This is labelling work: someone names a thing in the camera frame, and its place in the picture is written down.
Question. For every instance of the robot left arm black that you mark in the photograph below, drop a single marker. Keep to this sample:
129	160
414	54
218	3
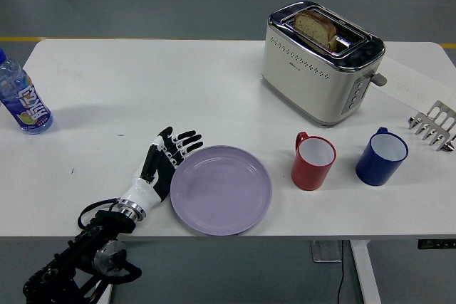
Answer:
89	247

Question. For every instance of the clear drink bottle blue label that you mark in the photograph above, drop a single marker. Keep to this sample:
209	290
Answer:
25	101

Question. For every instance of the black table control panel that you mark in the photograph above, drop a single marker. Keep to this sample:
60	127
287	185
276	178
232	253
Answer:
436	244

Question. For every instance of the clear bracket under table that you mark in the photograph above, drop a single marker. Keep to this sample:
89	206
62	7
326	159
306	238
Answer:
326	251

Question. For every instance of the white paper sheet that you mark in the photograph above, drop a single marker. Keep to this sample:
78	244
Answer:
409	81

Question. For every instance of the blue mug white inside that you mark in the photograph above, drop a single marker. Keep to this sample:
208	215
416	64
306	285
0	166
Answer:
374	170

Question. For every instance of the silver metal toast rack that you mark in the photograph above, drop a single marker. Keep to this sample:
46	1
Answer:
432	124

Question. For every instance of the purple round plate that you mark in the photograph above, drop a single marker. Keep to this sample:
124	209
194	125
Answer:
221	190

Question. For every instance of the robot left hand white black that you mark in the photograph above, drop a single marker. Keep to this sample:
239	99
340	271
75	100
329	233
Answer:
162	168

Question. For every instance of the seeded bread slice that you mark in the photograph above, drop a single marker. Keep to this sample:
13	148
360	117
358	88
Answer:
315	28

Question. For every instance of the red mug white inside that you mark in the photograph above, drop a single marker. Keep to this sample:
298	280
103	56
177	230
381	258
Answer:
308	174

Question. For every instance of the cream and chrome toaster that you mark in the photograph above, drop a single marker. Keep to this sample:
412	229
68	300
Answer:
306	83

